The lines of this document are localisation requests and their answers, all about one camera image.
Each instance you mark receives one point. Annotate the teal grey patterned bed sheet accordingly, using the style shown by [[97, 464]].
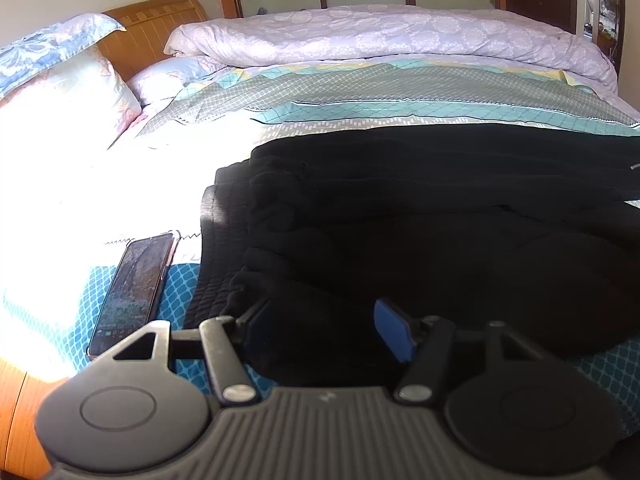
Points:
[[350, 97]]

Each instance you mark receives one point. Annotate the lavender floral quilt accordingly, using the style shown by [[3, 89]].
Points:
[[390, 35]]

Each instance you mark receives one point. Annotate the smartphone with clear case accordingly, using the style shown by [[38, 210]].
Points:
[[134, 290]]

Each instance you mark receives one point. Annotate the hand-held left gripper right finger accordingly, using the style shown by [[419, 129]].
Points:
[[395, 331]]

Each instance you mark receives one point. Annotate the small lavender pillow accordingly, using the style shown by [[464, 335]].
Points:
[[160, 77]]

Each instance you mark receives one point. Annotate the wooden framed window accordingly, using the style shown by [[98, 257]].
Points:
[[605, 10]]

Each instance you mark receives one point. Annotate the blue floral pillow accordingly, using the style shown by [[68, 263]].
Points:
[[45, 45]]

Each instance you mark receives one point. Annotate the black pants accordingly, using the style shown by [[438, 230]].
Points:
[[430, 240]]

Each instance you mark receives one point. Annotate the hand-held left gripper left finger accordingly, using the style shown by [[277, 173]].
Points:
[[259, 321]]

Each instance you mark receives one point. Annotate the pastel floral pillow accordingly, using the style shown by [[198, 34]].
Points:
[[75, 100]]

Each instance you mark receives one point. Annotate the wooden bed frame side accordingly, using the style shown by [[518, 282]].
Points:
[[20, 410]]

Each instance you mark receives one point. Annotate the wooden headboard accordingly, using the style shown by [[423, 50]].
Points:
[[150, 25]]

